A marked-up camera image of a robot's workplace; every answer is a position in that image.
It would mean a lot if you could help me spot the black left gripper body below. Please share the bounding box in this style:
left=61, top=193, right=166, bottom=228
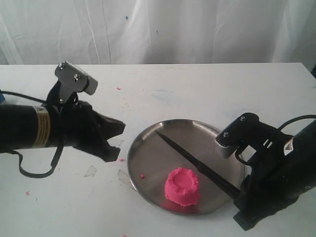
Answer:
left=45, top=81, right=104, bottom=153

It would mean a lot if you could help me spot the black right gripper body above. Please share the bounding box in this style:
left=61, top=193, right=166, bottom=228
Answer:
left=240, top=145, right=316, bottom=217

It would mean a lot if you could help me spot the pink play dough lump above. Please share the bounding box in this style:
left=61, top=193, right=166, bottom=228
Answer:
left=164, top=167, right=200, bottom=207

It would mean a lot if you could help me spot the black knife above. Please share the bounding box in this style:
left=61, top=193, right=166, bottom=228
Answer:
left=155, top=131, right=240, bottom=199

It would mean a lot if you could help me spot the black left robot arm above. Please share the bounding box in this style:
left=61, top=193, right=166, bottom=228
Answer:
left=0, top=82, right=125, bottom=162

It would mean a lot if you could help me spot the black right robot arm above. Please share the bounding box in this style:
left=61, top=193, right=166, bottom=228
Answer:
left=234, top=122, right=316, bottom=231

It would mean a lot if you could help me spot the round steel plate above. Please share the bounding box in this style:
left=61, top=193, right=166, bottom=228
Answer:
left=127, top=119, right=245, bottom=215

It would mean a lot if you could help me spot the blue box at edge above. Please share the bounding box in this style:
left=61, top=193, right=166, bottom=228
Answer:
left=0, top=91, right=6, bottom=104

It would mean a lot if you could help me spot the white backdrop curtain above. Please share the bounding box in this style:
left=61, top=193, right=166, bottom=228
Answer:
left=0, top=0, right=316, bottom=69

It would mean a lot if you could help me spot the black left camera cable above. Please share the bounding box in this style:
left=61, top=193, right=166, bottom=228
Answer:
left=0, top=90, right=75, bottom=178

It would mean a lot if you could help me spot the black camera cable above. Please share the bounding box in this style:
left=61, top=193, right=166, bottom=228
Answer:
left=234, top=116, right=316, bottom=165
left=0, top=90, right=75, bottom=178

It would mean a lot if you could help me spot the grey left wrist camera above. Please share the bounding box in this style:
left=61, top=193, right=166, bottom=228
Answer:
left=55, top=61, right=98, bottom=103

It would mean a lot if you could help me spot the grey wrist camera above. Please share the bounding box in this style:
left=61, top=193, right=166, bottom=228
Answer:
left=215, top=112, right=284, bottom=158
left=55, top=61, right=98, bottom=103

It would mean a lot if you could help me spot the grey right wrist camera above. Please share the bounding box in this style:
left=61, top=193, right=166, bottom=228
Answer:
left=215, top=112, right=284, bottom=158

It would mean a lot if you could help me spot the black right camera cable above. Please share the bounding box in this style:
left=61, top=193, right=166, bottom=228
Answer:
left=234, top=116, right=316, bottom=165

